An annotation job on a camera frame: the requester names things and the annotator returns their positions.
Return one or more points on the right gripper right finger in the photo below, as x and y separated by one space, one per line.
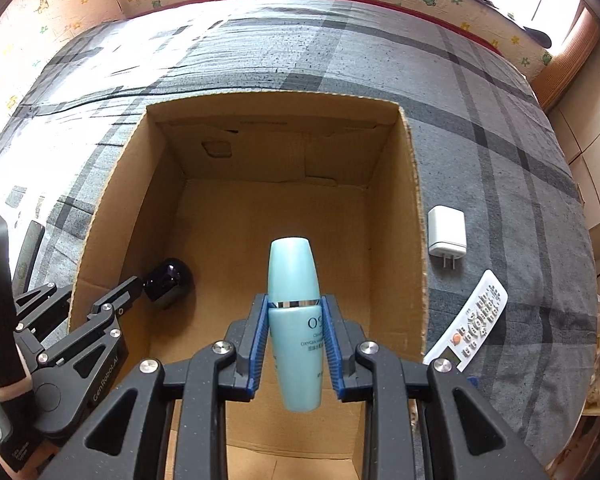
341 339

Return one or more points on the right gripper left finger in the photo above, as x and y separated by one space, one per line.
248 337

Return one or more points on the teal lotion bottle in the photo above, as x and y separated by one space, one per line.
295 322

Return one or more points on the black glossy jar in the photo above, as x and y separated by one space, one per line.
169 282

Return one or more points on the white remote control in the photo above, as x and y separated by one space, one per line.
466 334

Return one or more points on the white power adapter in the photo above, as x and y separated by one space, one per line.
446 234

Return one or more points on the grey plaid bed sheet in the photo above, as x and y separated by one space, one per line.
483 145

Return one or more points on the beige wardrobe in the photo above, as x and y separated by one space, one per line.
576 121

